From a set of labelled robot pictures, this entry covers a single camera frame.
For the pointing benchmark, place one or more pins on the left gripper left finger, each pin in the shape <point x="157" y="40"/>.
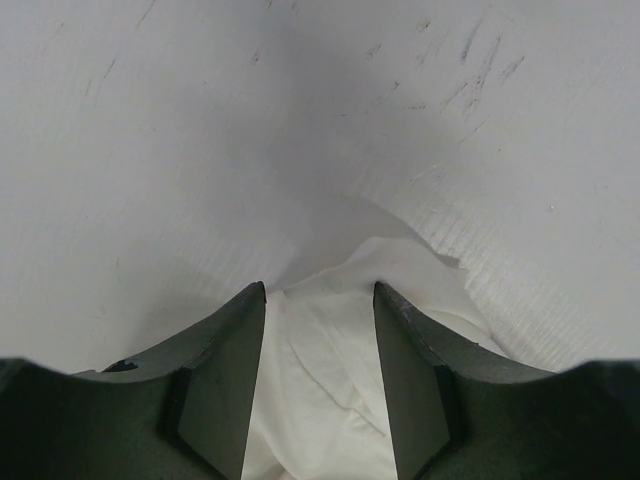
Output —
<point x="178" y="410"/>

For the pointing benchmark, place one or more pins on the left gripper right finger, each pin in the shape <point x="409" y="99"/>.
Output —
<point x="459" y="411"/>

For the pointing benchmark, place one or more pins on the cream white t shirt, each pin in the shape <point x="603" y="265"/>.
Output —
<point x="319" y="409"/>

